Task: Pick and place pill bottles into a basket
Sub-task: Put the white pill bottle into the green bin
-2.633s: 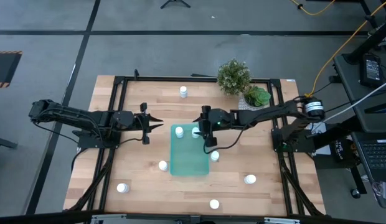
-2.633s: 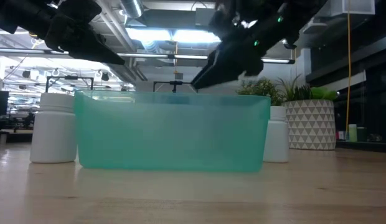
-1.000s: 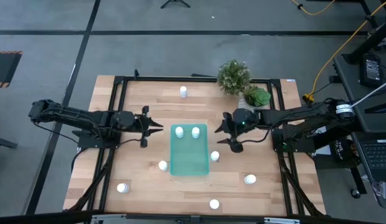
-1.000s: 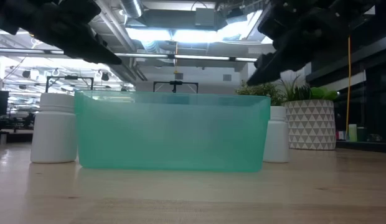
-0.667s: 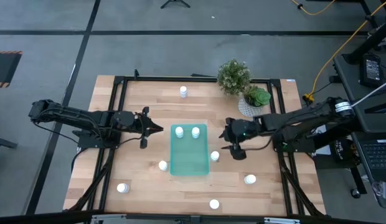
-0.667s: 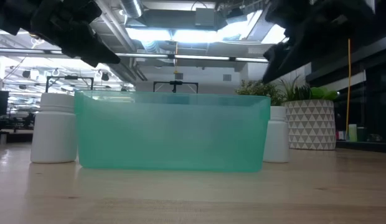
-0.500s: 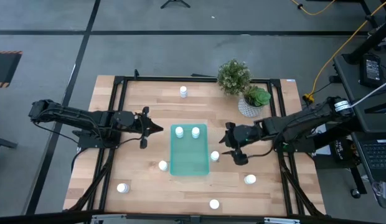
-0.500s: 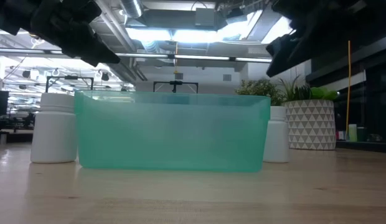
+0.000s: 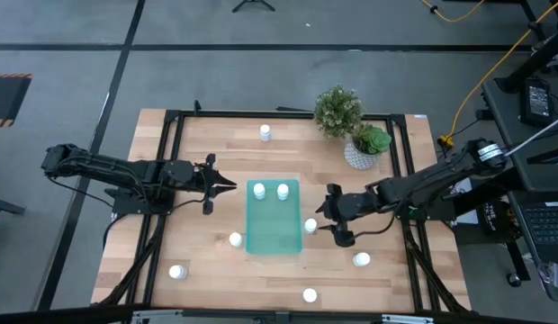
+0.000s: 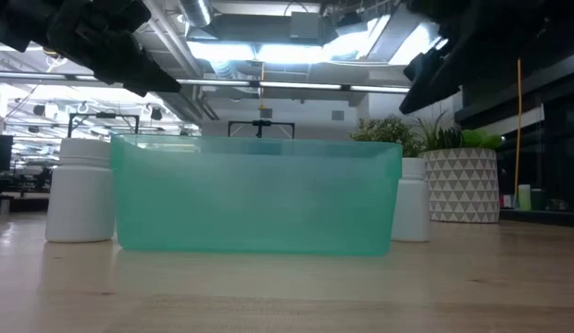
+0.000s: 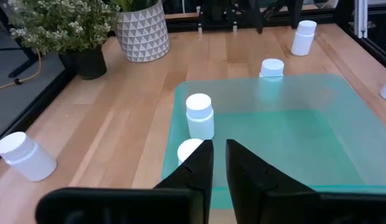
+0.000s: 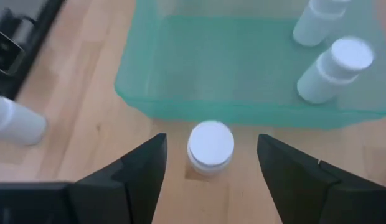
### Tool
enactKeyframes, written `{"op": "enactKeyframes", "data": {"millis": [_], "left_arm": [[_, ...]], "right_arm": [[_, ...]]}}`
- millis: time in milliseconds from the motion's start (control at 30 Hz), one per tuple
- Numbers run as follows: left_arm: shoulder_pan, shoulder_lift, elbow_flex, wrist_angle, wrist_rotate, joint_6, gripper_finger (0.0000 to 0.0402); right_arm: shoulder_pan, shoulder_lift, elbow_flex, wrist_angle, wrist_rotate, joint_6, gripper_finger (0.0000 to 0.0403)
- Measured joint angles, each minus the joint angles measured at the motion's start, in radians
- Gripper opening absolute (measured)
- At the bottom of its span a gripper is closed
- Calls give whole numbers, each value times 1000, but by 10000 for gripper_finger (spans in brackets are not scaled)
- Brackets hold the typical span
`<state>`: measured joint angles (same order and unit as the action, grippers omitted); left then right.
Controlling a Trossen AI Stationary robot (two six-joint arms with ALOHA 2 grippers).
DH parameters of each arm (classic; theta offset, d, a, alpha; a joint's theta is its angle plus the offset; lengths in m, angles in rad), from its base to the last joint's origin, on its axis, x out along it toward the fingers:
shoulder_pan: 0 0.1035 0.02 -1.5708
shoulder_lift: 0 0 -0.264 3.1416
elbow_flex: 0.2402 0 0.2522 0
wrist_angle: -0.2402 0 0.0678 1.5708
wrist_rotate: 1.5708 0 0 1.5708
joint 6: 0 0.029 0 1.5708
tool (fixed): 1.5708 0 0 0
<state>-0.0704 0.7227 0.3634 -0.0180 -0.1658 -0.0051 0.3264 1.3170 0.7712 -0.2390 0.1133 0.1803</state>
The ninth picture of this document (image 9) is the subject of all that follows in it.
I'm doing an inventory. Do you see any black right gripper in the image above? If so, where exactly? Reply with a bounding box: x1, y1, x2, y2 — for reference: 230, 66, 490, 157
315, 183, 374, 248

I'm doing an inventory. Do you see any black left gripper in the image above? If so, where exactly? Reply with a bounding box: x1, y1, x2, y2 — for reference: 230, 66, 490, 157
192, 153, 238, 215

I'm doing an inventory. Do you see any teal translucent plastic basket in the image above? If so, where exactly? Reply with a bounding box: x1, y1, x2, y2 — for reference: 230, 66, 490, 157
245, 178, 304, 256

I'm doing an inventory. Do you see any succulent in patterned white pot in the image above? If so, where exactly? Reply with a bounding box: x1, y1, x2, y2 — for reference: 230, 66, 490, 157
343, 123, 393, 172

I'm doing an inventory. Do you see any bushy green potted plant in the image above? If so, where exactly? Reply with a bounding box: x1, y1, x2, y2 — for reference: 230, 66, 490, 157
313, 85, 365, 139

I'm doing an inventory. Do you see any black bag with white text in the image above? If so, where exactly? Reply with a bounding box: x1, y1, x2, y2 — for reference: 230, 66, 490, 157
481, 200, 521, 235

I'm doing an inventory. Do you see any dark grey side desk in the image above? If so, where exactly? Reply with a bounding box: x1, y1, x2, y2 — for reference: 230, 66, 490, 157
480, 76, 558, 271

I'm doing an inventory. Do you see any black crossbeam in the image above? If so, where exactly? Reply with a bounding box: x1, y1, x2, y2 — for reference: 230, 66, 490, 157
0, 304, 558, 324

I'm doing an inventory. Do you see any black furniture leg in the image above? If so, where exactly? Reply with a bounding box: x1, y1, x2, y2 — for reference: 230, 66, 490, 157
0, 196, 27, 216

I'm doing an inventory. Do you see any black laptop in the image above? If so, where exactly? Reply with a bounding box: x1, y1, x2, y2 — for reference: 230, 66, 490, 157
507, 188, 558, 267

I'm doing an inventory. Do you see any black hazard-striped floor mat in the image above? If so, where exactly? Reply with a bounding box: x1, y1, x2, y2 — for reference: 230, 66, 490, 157
0, 73, 33, 129

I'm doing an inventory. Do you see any clear plastic bag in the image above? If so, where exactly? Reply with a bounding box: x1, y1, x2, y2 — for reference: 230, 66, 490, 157
537, 260, 558, 302

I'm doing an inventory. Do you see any black power adapter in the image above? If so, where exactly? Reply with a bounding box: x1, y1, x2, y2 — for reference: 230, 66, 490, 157
519, 78, 554, 127

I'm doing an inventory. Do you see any black stand leg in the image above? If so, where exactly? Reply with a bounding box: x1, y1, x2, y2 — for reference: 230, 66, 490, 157
493, 0, 558, 95

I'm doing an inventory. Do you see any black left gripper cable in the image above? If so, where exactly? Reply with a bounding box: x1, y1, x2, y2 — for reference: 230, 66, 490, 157
170, 193, 208, 212

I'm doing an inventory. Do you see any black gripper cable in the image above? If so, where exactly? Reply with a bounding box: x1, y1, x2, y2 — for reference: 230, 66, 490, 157
170, 193, 208, 212
354, 214, 400, 239

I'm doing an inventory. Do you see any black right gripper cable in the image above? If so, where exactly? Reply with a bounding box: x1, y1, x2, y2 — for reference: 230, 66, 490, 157
354, 214, 400, 239

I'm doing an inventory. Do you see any black aluminium table frame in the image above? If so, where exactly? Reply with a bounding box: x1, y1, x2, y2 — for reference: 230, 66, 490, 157
96, 101, 470, 314

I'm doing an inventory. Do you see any black base power cable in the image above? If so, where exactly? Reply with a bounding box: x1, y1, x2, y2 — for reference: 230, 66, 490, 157
102, 214, 127, 251

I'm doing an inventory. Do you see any silver metal bracket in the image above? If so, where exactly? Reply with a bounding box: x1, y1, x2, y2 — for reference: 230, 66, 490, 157
130, 309, 185, 324
381, 313, 436, 324

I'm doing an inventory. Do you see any long yellow power cable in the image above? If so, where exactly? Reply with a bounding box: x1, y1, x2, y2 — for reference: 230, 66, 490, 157
437, 0, 558, 149

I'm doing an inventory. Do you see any white cable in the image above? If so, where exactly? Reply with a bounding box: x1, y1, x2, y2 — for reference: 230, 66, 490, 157
503, 114, 558, 158

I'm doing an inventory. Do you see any short yellow floor cable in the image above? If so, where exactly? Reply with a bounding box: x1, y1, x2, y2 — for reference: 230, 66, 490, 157
420, 0, 487, 23

